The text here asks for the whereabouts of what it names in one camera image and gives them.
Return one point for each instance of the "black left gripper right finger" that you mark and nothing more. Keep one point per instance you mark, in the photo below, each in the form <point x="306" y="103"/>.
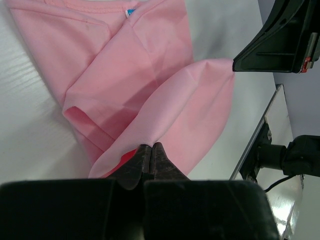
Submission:
<point x="207" y="210"/>

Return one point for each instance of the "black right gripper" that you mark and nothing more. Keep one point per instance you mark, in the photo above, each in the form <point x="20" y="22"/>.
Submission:
<point x="288" y="42"/>

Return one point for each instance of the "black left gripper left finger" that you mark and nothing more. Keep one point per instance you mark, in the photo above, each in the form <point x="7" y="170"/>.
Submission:
<point x="78" y="209"/>

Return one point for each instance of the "pink t shirt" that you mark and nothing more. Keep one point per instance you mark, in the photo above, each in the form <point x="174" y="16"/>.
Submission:
<point x="124" y="75"/>

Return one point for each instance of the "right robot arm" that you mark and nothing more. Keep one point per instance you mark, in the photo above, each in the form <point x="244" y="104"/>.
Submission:
<point x="300" y="157"/>

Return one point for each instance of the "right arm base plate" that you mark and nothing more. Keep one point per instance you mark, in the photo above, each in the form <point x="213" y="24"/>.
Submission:
<point x="250" y="166"/>

